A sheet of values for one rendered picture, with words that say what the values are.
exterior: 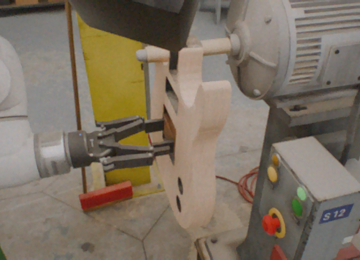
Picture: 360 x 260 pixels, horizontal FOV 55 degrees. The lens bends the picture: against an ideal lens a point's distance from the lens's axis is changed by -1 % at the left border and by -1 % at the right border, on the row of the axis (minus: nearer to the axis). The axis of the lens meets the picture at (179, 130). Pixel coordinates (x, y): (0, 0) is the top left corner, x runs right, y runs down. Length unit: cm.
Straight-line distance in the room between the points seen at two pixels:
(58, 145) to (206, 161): 28
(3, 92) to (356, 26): 68
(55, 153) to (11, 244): 144
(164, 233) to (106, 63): 94
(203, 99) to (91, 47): 118
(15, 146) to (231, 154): 189
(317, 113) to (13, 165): 64
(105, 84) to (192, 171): 117
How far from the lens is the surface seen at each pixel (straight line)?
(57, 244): 201
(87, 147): 70
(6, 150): 70
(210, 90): 51
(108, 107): 179
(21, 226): 215
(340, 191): 65
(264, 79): 73
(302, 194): 63
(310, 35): 74
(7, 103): 70
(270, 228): 73
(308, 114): 82
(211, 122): 54
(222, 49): 76
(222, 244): 155
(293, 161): 67
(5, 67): 69
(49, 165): 70
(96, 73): 170
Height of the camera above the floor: 154
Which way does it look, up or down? 36 degrees down
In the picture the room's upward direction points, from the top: straight up
